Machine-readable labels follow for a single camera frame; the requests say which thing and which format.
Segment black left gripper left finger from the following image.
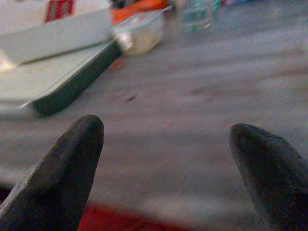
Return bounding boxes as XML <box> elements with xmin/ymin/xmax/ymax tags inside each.
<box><xmin>0</xmin><ymin>115</ymin><xmax>105</xmax><ymax>231</ymax></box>

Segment orange plastic item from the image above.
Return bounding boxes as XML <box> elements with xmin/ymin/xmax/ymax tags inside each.
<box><xmin>110</xmin><ymin>0</ymin><xmax>169</xmax><ymax>25</ymax></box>

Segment clear food container with lid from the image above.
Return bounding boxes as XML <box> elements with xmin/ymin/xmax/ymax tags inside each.
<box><xmin>112</xmin><ymin>6</ymin><xmax>173</xmax><ymax>56</ymax></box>

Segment white board with dark edge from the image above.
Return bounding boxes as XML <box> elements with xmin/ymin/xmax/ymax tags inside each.
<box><xmin>0</xmin><ymin>39</ymin><xmax>123</xmax><ymax>118</ymax></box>

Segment white box with red label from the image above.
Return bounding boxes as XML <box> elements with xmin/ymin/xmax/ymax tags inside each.
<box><xmin>0</xmin><ymin>0</ymin><xmax>114</xmax><ymax>66</ymax></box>

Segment red cloth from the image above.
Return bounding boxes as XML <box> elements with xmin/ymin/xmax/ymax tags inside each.
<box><xmin>77</xmin><ymin>204</ymin><xmax>186</xmax><ymax>231</ymax></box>

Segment clear ribbed drinking glass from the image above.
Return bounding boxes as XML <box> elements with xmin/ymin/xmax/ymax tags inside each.
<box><xmin>180</xmin><ymin>0</ymin><xmax>221</xmax><ymax>33</ymax></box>

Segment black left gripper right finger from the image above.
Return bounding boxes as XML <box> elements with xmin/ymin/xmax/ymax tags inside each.
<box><xmin>229</xmin><ymin>123</ymin><xmax>308</xmax><ymax>231</ymax></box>

